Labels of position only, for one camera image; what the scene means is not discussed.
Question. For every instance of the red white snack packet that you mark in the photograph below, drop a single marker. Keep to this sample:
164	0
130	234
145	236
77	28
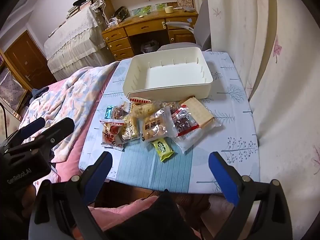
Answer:
111	133

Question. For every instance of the red striped snack packet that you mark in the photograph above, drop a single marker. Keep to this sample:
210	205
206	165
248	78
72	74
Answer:
139	101

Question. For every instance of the brown wooden door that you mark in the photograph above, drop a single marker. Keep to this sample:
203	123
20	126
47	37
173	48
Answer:
25	55

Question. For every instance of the white lace covered cabinet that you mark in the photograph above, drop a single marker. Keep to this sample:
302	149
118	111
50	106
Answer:
76	44

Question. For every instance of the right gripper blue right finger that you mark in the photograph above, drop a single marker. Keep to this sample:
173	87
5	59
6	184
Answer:
237	190

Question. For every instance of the clear bread snack bag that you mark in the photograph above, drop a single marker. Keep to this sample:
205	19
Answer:
158	125

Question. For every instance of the floral fleece blanket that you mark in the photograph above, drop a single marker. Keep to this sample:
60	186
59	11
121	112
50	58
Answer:
73	100

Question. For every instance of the pink bed sheet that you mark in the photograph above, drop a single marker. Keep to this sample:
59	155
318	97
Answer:
70	167

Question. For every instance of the white plastic storage bin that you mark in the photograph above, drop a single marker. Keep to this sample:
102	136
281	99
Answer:
168	75

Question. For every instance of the green snack packet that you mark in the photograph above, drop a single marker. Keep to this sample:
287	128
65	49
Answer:
162	148

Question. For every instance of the grey office chair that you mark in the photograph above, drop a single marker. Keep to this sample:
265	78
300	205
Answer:
184	36

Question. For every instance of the wooden desk with drawers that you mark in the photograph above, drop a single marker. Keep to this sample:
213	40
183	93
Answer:
125	39

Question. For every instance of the puffed rice cake pack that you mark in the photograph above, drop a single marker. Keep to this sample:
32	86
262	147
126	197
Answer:
144	110

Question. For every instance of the blue snack packet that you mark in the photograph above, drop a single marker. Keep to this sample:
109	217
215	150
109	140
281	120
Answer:
114	112

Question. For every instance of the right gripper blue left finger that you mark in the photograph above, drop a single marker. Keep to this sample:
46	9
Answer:
83	191

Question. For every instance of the red dates snack packet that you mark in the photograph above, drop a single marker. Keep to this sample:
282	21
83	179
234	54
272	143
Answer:
184	121

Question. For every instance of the floral white curtain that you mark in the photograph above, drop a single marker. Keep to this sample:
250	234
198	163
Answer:
274	45

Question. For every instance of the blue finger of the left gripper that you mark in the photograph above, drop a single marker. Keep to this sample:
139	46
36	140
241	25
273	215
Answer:
50	137
26	131

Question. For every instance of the yellow nut snack packet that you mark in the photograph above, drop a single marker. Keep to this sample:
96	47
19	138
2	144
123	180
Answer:
130	129

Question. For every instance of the clear cracker pack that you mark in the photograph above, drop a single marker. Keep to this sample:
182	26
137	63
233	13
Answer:
201	114

